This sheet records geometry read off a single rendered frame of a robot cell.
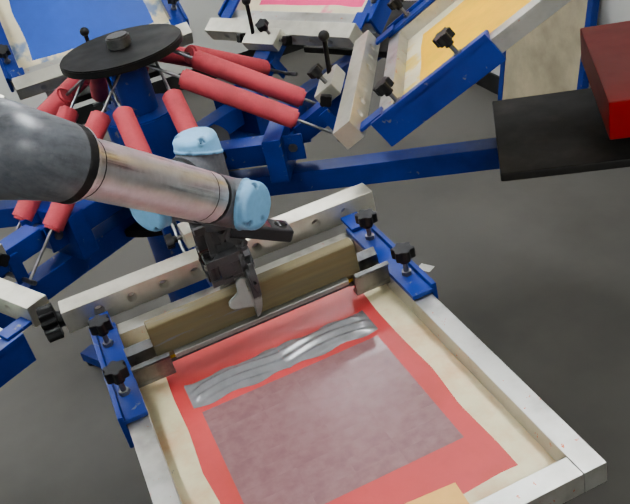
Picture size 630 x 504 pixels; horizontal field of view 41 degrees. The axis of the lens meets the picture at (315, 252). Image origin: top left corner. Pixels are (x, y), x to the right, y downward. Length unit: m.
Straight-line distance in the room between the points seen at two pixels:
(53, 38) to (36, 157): 2.03
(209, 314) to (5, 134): 0.67
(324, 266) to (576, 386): 1.40
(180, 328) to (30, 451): 1.69
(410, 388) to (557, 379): 1.44
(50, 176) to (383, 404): 0.69
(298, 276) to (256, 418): 0.28
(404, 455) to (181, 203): 0.51
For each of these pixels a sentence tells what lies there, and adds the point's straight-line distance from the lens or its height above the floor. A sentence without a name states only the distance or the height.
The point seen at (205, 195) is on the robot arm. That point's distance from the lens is 1.17.
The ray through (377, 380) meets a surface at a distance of 1.45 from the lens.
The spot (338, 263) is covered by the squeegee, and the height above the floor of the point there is 1.05.
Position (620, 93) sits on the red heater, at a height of 1.10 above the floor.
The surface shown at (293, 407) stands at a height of 0.96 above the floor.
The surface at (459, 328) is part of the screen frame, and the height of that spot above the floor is 0.99.
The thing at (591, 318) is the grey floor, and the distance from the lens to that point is 3.06.
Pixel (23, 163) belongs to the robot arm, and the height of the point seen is 1.57.
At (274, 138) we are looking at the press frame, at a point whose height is 1.05.
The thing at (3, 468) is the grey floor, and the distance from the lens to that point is 3.15.
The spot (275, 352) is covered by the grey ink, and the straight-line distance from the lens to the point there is 1.56.
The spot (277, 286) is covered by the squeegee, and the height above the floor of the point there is 1.06.
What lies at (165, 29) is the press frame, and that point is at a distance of 2.24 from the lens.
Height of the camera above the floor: 1.92
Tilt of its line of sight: 32 degrees down
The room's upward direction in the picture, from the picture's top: 14 degrees counter-clockwise
